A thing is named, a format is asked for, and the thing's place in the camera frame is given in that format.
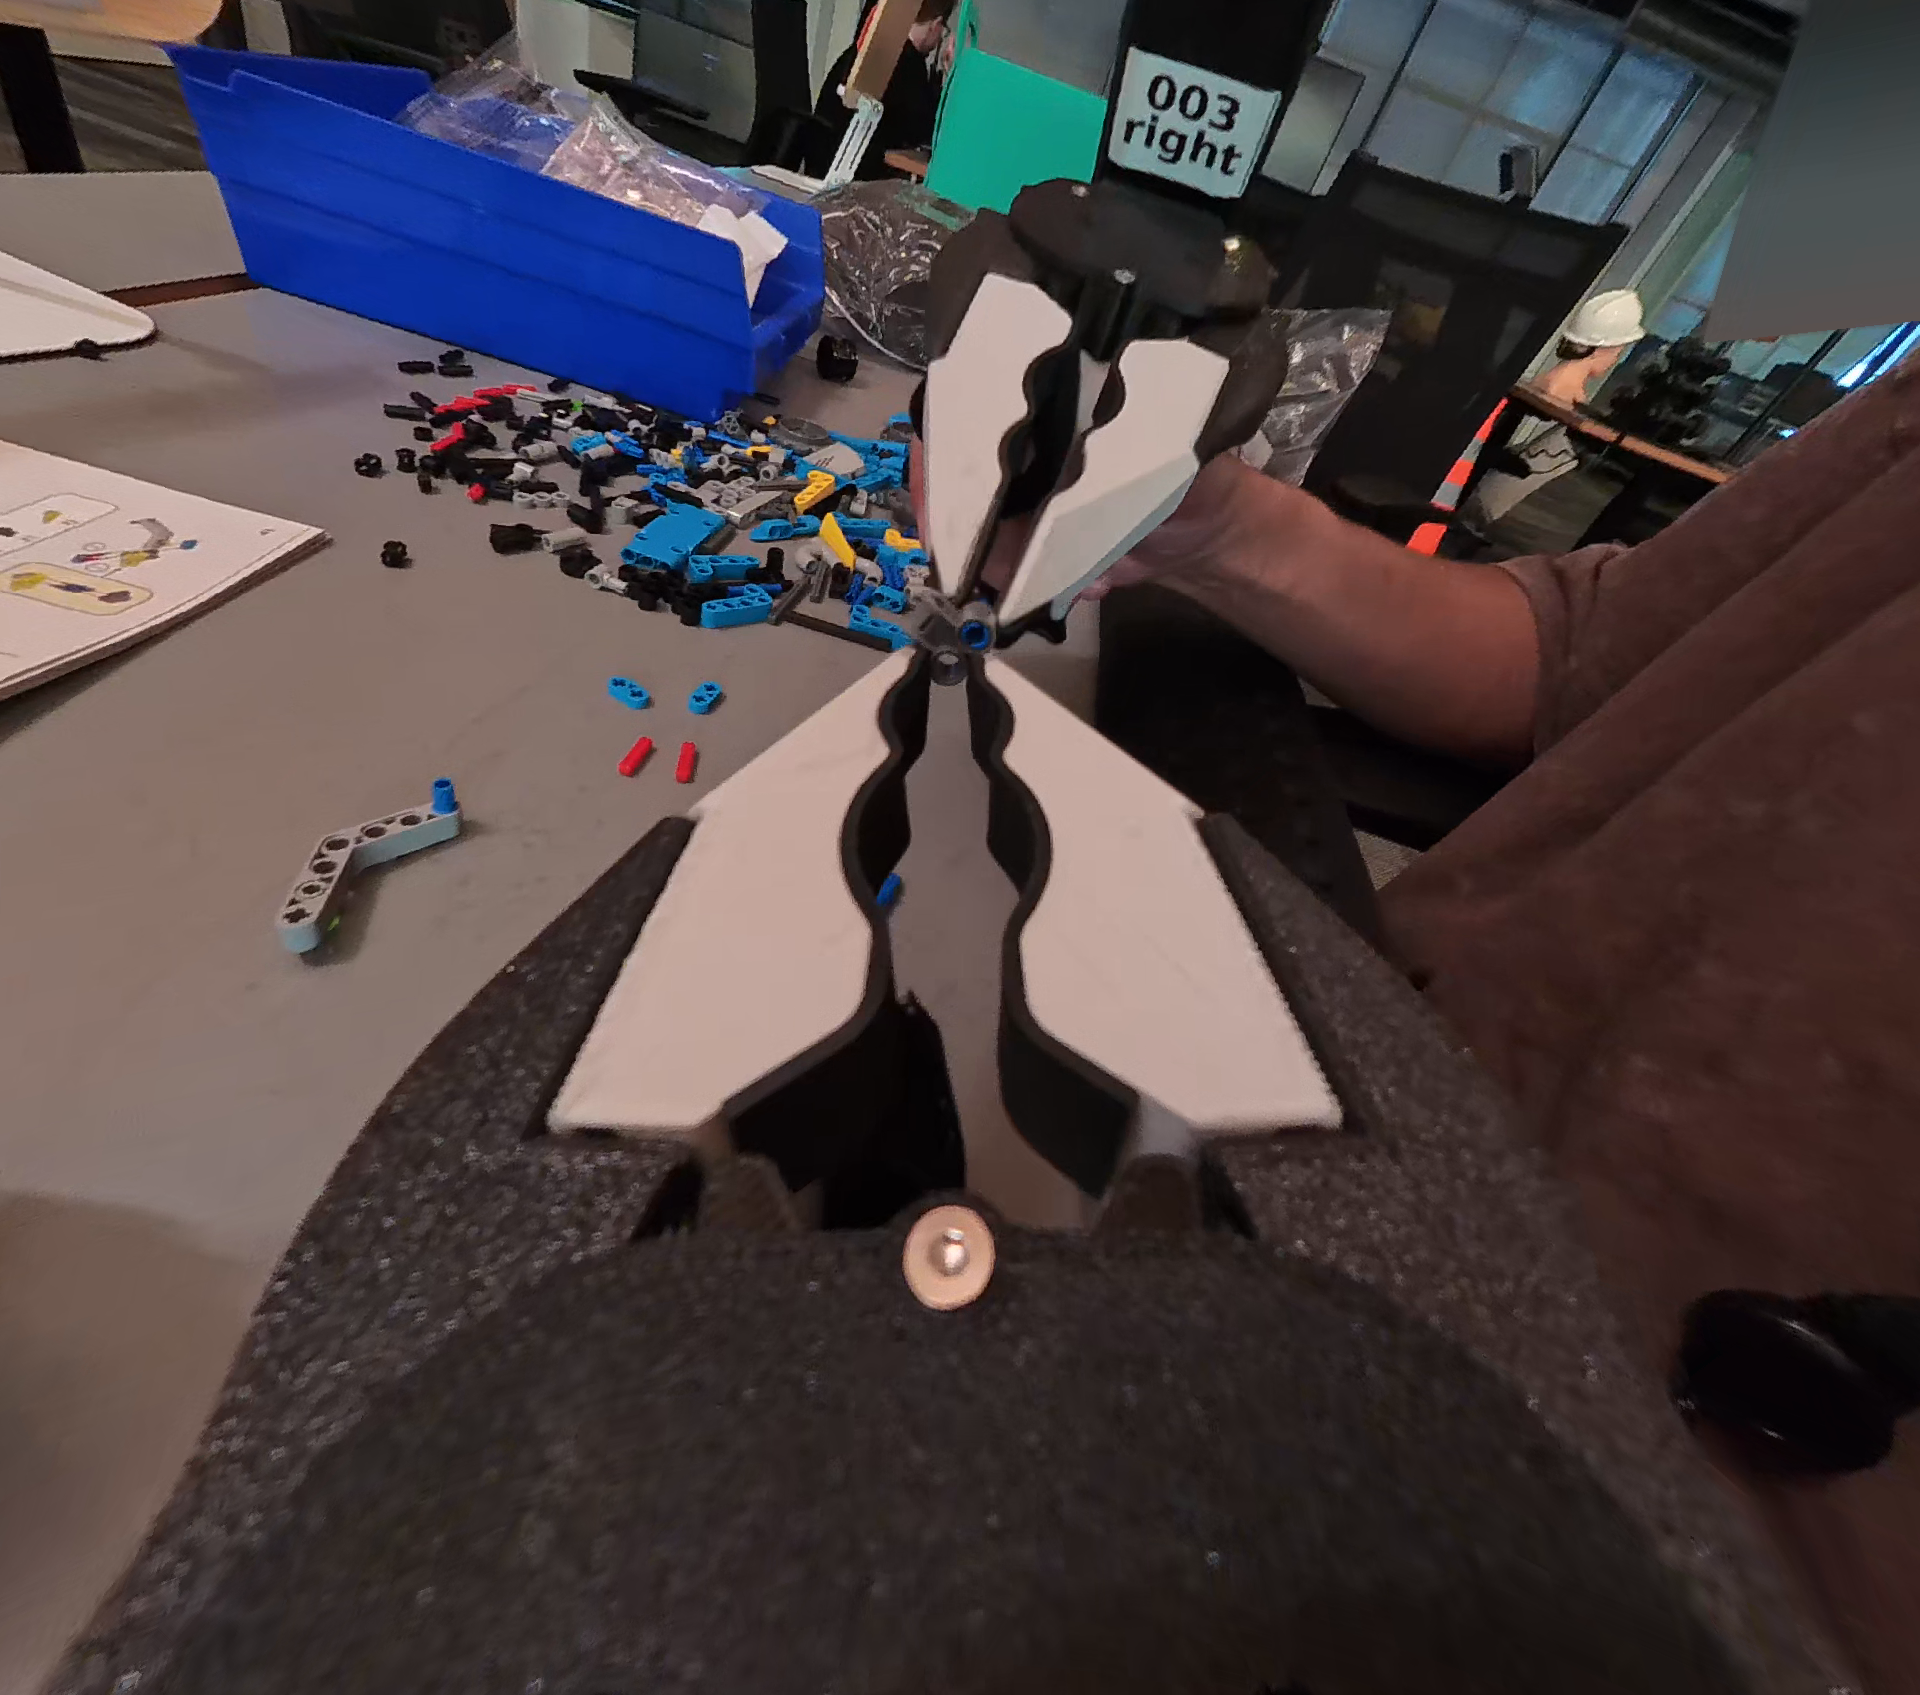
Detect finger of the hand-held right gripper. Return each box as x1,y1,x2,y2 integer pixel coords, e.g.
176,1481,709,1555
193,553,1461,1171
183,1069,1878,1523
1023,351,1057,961
995,339,1237,635
918,277,1078,593

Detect black mesh chair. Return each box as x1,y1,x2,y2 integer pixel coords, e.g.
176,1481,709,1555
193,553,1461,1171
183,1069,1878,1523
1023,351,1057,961
1305,149,1631,527

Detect grey angled beam piece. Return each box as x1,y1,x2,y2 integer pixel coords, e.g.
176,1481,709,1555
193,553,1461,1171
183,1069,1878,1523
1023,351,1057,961
277,801,464,953

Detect blue plastic bin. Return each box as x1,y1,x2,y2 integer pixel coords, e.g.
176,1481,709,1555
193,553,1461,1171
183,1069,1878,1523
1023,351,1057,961
164,46,829,421

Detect open instruction booklet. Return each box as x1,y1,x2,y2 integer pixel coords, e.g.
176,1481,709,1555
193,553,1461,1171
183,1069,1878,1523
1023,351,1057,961
0,439,333,701

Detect person's right hand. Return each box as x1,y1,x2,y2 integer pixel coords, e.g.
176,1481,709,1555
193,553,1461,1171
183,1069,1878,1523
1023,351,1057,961
1094,453,1331,601

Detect white folding book stand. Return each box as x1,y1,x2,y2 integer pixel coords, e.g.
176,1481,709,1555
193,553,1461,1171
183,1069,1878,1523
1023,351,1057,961
0,0,228,361

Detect brown shirt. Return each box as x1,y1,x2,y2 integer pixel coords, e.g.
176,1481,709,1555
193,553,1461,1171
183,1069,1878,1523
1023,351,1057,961
1380,351,1920,1695

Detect pile of small brick pieces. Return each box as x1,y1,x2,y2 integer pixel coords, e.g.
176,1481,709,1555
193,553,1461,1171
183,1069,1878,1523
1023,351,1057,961
353,349,962,653

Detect clear bags in bin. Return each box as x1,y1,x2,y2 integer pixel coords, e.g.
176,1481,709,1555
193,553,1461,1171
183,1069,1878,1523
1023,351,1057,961
397,30,790,301

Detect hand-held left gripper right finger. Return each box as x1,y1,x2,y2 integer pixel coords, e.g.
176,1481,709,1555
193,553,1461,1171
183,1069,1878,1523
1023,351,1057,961
967,651,1345,1193

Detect orange traffic cone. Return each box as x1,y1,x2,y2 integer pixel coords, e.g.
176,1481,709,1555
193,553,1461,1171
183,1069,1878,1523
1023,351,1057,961
1411,397,1510,557

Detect person's right forearm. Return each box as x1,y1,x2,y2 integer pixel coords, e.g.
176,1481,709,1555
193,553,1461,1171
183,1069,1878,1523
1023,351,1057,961
1275,495,1548,759

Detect grey desk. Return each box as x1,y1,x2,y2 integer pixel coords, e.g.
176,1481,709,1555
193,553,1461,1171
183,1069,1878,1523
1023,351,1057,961
0,167,1142,1695

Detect clear plastic bag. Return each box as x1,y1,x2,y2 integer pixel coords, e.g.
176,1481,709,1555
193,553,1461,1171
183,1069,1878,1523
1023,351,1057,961
816,195,1390,481

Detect black perforated foam mat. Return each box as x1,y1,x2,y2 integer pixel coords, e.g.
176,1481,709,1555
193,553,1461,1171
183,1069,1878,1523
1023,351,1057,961
1094,591,1503,947

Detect black round strap knob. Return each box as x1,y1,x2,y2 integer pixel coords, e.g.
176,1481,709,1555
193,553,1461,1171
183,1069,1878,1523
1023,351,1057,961
1672,1289,1920,1479

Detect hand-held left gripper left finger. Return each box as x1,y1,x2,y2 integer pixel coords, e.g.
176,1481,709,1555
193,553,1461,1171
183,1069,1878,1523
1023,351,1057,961
546,649,962,1193

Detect teal plastic folder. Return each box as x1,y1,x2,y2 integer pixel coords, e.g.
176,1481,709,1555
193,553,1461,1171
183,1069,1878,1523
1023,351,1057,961
923,0,1121,219

